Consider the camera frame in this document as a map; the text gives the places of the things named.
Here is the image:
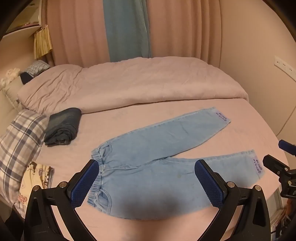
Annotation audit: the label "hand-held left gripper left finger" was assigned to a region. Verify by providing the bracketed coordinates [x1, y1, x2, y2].
[24, 159, 100, 241]

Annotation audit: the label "white plush toy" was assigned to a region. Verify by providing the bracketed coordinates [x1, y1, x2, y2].
[0, 68, 21, 88]

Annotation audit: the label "pink bed sheet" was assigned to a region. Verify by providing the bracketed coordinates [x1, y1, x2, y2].
[14, 97, 289, 241]

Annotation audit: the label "white wall power strip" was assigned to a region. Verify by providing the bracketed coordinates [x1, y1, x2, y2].
[274, 56, 296, 76]

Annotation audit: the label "teal curtain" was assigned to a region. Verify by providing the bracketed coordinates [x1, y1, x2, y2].
[102, 0, 152, 62]

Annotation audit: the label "plaid pillow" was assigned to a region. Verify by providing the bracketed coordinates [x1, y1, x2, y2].
[0, 109, 50, 216]

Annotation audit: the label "pink duvet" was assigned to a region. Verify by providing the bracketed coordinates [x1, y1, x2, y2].
[17, 57, 249, 115]

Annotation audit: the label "wall shelf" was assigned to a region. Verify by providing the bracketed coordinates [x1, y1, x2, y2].
[4, 0, 44, 36]

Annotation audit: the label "cartoon printed cloth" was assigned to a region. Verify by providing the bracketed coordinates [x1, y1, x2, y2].
[18, 161, 55, 205]

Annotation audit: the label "blue checked cloth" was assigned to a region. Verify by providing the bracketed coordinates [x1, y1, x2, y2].
[24, 60, 51, 78]

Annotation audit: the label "pink curtain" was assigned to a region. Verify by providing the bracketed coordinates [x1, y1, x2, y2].
[45, 0, 228, 68]

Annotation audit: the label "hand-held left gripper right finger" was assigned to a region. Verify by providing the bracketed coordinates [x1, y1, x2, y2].
[194, 159, 271, 241]

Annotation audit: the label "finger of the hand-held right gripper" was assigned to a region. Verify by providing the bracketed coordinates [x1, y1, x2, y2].
[278, 139, 296, 154]
[262, 154, 290, 175]

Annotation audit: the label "folded dark denim jeans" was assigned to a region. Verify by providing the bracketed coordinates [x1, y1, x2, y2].
[44, 108, 82, 146]

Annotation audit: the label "cream pillow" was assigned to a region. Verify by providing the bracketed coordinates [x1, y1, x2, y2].
[2, 76, 24, 109]

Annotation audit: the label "light blue denim pants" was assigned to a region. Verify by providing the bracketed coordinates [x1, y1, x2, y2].
[87, 107, 263, 220]

